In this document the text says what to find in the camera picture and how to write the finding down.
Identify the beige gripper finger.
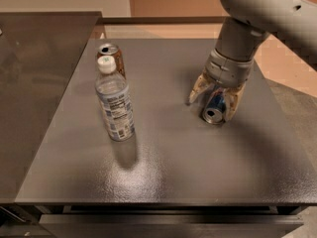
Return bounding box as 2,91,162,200
188,71,214,104
224,84,245,122

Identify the blue silver redbull can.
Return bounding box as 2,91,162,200
202,87,226,125

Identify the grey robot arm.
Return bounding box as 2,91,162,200
188,0,317,125

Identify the brown soda can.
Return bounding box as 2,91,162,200
97,43,126,76

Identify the clear plastic water bottle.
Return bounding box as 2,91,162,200
95,56,135,141

